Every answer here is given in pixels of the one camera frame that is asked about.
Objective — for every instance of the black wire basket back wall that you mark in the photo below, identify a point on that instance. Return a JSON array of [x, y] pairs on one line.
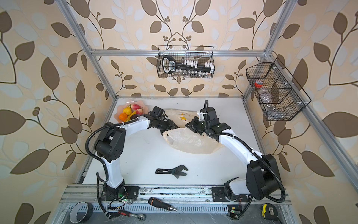
[[180, 53]]

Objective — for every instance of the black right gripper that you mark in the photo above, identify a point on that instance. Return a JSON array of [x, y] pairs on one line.
[[193, 123]]

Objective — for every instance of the black adjustable wrench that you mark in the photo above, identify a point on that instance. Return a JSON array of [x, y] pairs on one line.
[[177, 172]]

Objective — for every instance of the red handled ratchet wrench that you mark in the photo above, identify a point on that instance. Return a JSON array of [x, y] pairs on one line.
[[140, 217]]

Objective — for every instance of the yellow black tape measure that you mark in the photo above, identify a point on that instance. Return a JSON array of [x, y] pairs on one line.
[[270, 212]]

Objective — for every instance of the black orange screwdriver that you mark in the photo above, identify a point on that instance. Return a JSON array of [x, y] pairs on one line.
[[155, 202]]

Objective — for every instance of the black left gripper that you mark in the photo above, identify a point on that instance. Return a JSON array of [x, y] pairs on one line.
[[170, 126]]

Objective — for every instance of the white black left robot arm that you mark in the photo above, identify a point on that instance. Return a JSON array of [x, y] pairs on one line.
[[107, 144]]

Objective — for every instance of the toy strawberry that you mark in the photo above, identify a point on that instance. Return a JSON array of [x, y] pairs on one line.
[[139, 111]]

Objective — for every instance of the banana print plastic bag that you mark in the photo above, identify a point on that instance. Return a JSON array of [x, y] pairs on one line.
[[183, 139]]

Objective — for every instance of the pink fruit plate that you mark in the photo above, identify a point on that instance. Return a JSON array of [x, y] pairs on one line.
[[125, 108]]

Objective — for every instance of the black wire basket right wall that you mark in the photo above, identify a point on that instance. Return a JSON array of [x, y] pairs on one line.
[[289, 96]]

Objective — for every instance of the black wire basket wall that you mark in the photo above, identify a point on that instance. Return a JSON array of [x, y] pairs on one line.
[[180, 53], [289, 96]]

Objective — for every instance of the clear bottle red cap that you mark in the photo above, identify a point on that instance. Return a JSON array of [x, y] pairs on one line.
[[265, 96]]

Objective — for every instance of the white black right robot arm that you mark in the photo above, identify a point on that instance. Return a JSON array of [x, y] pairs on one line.
[[262, 175]]

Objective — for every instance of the orange toy tangerine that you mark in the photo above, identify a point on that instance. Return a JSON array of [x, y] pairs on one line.
[[123, 116]]

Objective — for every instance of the black tape roll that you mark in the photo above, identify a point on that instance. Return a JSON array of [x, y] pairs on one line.
[[81, 213]]

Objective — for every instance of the socket set holder black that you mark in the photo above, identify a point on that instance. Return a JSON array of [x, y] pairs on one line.
[[170, 66]]

